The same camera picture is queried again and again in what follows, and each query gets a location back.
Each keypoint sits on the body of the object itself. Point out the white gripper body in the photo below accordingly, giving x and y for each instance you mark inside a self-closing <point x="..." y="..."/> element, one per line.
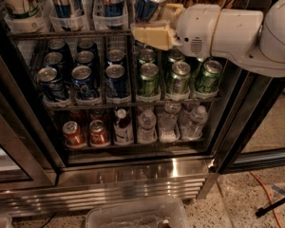
<point x="198" y="28"/>

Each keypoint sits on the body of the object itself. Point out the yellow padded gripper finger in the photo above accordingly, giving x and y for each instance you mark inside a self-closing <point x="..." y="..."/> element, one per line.
<point x="171" y="10"/>
<point x="160" y="35"/>

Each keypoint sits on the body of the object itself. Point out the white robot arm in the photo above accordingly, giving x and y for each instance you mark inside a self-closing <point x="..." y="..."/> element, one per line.
<point x="250" y="39"/>

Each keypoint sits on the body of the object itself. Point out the green can front middle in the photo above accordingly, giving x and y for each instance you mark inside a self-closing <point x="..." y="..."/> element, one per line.
<point x="177" y="78"/>

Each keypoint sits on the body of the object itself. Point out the green can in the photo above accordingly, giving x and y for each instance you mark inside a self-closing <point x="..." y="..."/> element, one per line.
<point x="148" y="80"/>
<point x="207" y="80"/>
<point x="177" y="78"/>

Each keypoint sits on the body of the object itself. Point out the green can front left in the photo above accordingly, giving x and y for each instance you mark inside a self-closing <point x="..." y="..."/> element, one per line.
<point x="148" y="80"/>

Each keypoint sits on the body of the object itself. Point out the green can front right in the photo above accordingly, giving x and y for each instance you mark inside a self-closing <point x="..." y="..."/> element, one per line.
<point x="207" y="80"/>

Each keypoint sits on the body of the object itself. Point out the blue can front right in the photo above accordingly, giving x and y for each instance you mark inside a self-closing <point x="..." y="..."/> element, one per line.
<point x="115" y="82"/>

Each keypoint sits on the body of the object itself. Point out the blue can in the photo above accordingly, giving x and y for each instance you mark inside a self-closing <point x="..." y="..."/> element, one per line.
<point x="52" y="84"/>
<point x="84" y="82"/>
<point x="115" y="82"/>

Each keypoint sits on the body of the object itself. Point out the blue can front middle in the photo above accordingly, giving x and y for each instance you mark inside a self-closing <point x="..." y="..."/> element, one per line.
<point x="84" y="82"/>

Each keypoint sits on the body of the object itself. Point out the stainless steel fridge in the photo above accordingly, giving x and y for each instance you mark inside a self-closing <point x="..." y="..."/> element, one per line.
<point x="38" y="172"/>

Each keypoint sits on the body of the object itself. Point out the blue can front left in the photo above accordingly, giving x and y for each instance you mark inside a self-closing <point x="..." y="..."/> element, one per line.
<point x="52" y="84"/>

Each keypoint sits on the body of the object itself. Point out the open fridge door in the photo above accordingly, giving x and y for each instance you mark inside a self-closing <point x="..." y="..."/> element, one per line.
<point x="246" y="99"/>

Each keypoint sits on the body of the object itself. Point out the white patterned tall can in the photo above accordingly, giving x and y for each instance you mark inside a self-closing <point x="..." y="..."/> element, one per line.
<point x="22" y="9"/>

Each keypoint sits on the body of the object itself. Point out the water bottle left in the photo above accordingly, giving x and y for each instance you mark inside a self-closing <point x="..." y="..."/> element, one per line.
<point x="146" y="130"/>

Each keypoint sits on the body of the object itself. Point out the water bottle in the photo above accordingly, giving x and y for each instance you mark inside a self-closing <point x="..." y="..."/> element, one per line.
<point x="168" y="121"/>
<point x="193" y="123"/>
<point x="146" y="130"/>

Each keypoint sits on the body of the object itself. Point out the water bottle middle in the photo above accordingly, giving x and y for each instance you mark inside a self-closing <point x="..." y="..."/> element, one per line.
<point x="168" y="121"/>

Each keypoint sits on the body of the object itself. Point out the water bottle right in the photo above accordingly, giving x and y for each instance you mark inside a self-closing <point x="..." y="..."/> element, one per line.
<point x="193" y="123"/>

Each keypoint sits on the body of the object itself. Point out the brown drink bottle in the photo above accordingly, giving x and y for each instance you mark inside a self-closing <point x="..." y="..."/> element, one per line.
<point x="123" y="129"/>

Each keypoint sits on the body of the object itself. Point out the clear plastic bin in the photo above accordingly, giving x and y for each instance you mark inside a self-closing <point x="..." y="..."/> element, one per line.
<point x="143" y="213"/>

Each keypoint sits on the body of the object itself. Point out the black stand leg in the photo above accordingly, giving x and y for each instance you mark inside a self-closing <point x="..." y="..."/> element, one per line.
<point x="262" y="211"/>

